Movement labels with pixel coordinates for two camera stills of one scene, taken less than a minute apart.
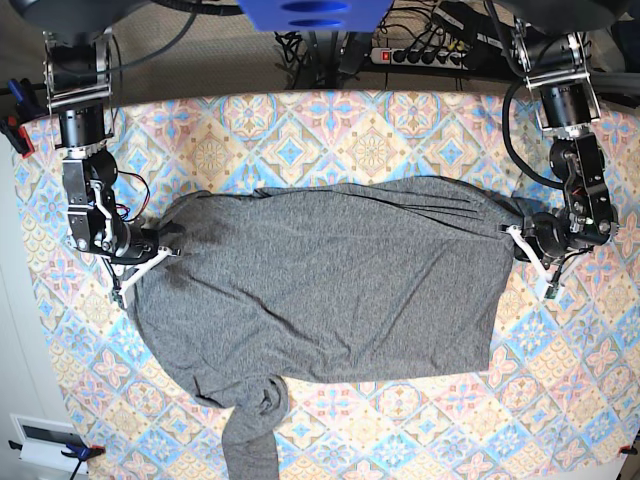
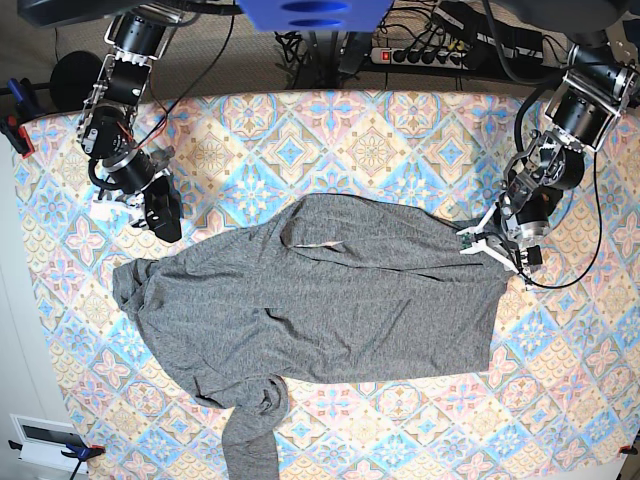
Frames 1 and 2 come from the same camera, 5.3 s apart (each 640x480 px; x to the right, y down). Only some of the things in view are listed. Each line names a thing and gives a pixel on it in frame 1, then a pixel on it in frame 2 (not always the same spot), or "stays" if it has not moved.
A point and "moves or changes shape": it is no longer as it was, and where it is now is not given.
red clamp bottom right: (628, 449) stays
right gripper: (549, 235) to (532, 214)
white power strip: (421, 57) stays
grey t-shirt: (334, 279) moves or changes shape
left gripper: (133, 244) to (134, 171)
